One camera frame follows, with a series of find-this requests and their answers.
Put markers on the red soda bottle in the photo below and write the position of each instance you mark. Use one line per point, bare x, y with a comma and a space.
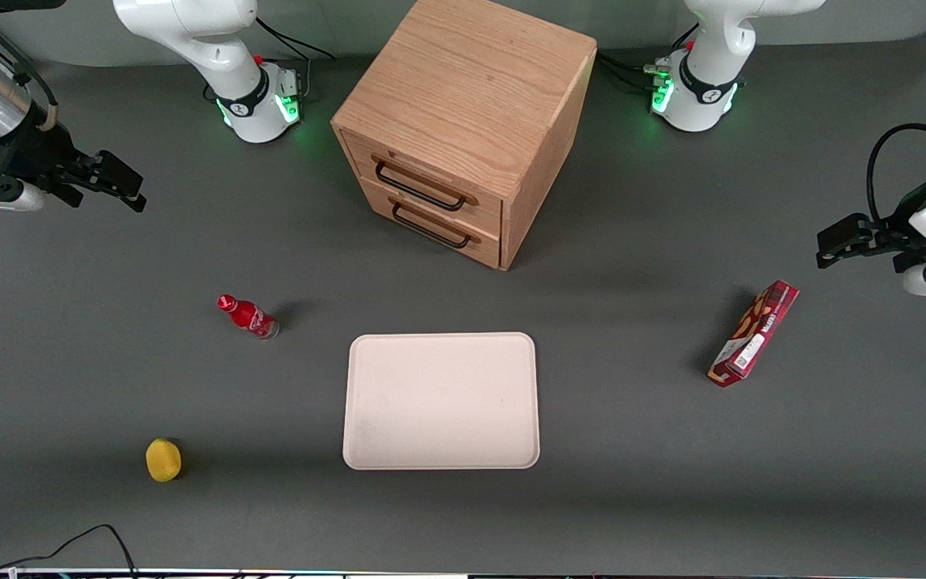
250, 316

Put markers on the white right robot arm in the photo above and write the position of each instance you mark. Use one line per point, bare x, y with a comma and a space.
214, 48

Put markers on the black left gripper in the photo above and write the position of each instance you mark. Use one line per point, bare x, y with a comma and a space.
897, 234

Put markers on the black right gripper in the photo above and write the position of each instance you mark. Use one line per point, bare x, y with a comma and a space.
35, 151

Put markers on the red snack box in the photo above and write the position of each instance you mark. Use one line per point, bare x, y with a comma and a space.
755, 334

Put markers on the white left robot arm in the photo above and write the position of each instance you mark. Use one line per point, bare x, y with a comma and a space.
712, 72

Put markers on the wooden drawer cabinet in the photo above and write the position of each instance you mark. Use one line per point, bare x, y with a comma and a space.
471, 88

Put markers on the beige plastic tray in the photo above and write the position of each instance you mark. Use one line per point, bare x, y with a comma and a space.
440, 400

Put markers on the yellow lemon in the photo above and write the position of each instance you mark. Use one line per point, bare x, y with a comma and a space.
163, 460

